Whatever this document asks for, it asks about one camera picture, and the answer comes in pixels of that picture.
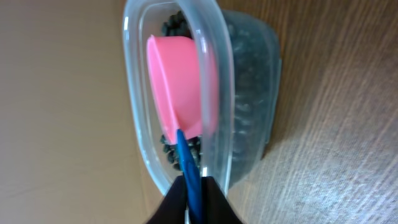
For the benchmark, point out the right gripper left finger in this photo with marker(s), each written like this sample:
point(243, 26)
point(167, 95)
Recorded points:
point(173, 206)

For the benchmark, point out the pink scoop blue handle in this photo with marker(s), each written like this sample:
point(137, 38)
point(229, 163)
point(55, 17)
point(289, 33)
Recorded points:
point(175, 79)

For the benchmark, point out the clear plastic container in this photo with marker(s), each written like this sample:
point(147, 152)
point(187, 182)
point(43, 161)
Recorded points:
point(240, 65)

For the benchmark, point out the black beans in container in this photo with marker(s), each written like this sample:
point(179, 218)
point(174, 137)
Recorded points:
point(177, 25)

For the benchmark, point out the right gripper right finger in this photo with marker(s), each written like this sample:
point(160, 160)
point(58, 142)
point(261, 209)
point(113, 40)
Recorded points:
point(216, 208)

